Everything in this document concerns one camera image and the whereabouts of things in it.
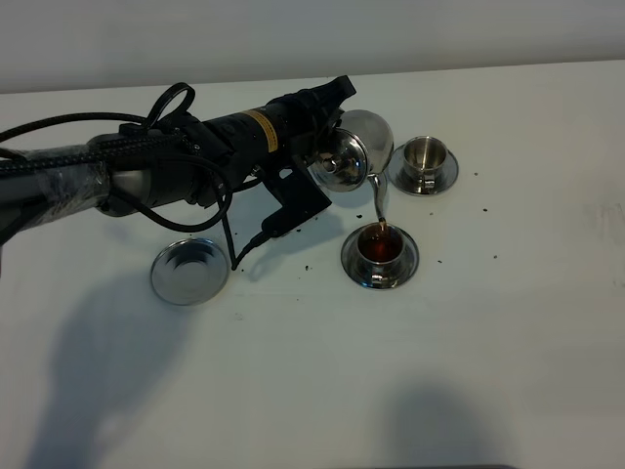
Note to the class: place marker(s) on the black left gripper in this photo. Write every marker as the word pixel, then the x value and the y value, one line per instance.
pixel 304 117

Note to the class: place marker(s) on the stainless steel teapot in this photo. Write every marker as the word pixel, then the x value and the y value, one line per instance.
pixel 358 150

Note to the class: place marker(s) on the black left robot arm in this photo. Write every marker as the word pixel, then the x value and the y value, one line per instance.
pixel 177 170

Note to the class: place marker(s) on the far stainless steel saucer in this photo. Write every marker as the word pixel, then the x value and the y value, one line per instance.
pixel 446 178

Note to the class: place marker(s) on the stainless steel saucer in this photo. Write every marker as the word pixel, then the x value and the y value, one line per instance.
pixel 446 178
pixel 409 260

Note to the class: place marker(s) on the far stainless steel teacup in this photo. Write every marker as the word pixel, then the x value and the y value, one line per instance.
pixel 424 157

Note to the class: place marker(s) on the stainless steel teacup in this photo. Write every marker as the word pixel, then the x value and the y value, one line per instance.
pixel 379 248
pixel 424 157

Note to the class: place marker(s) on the near stainless steel teacup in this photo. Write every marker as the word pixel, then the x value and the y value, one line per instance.
pixel 379 248

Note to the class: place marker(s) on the near stainless steel saucer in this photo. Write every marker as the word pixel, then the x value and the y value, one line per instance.
pixel 409 260

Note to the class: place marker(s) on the steel saucer under teapot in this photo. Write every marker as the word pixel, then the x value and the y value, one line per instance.
pixel 189 272

